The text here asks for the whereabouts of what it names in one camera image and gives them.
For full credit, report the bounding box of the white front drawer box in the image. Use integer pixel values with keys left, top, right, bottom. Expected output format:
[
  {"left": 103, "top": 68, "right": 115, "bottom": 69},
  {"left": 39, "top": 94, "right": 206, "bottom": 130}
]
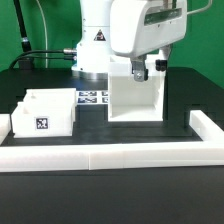
[{"left": 11, "top": 102, "right": 75, "bottom": 138}]

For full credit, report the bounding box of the white rear drawer box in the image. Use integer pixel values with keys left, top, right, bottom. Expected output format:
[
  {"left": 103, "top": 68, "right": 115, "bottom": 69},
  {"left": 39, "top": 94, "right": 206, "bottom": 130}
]
[{"left": 23, "top": 88, "right": 76, "bottom": 105}]

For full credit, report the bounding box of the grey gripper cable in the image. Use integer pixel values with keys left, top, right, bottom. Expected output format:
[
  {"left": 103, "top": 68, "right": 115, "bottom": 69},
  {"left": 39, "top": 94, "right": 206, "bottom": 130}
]
[{"left": 186, "top": 0, "right": 214, "bottom": 16}]

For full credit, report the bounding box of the white fiducial marker sheet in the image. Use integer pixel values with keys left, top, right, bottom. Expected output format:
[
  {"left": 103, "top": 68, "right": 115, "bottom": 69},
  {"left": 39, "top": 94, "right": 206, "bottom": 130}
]
[{"left": 77, "top": 90, "right": 108, "bottom": 105}]

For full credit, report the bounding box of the black pole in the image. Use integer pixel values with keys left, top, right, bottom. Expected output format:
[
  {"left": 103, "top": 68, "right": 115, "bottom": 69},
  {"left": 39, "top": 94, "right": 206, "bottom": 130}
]
[{"left": 13, "top": 0, "right": 31, "bottom": 52}]

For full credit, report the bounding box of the white drawer cabinet frame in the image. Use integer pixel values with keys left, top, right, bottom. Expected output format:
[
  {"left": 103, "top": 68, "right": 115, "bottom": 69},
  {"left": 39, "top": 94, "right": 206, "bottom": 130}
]
[{"left": 108, "top": 55, "right": 166, "bottom": 122}]

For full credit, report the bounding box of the white drawer box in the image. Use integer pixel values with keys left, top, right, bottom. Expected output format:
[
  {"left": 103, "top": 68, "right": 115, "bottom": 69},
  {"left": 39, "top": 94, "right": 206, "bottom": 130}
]
[
  {"left": 11, "top": 102, "right": 75, "bottom": 138},
  {"left": 23, "top": 88, "right": 76, "bottom": 105}
]

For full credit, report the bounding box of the white thin cable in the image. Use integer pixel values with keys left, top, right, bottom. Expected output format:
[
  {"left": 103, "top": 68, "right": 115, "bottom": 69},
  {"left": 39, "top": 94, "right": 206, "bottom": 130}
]
[{"left": 35, "top": 0, "right": 49, "bottom": 50}]

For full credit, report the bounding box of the white U-shaped border fence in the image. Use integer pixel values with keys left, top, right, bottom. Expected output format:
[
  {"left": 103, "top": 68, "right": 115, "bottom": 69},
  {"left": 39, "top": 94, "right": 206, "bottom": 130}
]
[{"left": 0, "top": 110, "right": 224, "bottom": 172}]

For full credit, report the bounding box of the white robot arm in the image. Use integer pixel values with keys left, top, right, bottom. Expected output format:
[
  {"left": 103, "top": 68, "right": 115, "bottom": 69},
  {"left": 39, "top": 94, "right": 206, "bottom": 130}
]
[{"left": 72, "top": 0, "right": 187, "bottom": 79}]

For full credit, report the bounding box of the black cable with connector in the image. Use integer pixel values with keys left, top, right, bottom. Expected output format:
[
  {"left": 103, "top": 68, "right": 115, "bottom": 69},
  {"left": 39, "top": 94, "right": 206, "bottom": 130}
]
[{"left": 8, "top": 48, "right": 78, "bottom": 70}]

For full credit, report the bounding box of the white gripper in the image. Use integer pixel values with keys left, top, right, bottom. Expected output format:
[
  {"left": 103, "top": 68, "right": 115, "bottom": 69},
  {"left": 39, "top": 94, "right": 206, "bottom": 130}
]
[{"left": 110, "top": 0, "right": 187, "bottom": 82}]

